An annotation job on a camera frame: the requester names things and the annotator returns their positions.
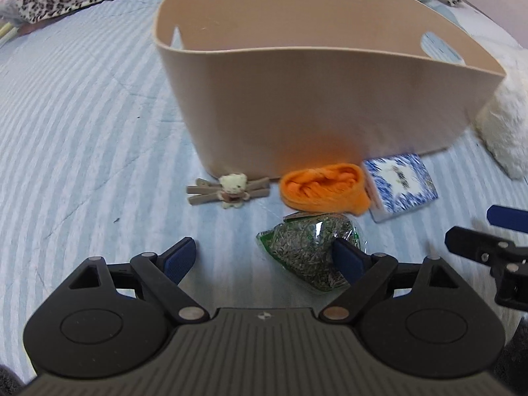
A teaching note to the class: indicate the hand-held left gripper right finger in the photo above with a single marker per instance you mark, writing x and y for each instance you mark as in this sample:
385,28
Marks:
347,260

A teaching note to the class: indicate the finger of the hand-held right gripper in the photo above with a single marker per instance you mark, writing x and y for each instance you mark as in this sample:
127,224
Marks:
470,242
508,215

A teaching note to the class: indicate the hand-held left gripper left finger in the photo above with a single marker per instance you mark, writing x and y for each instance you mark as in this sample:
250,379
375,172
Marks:
180,256

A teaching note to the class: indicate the clear bag of dried herbs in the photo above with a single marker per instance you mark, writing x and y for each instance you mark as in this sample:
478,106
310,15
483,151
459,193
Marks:
303,245

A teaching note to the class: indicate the beige plastic basket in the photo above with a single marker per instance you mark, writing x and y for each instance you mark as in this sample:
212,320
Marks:
313,99

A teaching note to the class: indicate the orange knitted cloth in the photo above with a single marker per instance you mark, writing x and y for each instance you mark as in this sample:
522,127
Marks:
324,187

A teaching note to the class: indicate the bear hair clip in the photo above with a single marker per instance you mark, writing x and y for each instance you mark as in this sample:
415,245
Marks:
233,189

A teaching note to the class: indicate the white fluffy plush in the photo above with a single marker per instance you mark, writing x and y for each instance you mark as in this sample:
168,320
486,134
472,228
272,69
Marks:
507,128

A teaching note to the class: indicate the blue white patterned box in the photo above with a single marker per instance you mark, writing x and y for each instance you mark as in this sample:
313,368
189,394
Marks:
402,185

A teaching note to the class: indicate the blue white striped bed sheet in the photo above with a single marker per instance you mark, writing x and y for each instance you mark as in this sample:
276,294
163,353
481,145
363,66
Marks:
95,132

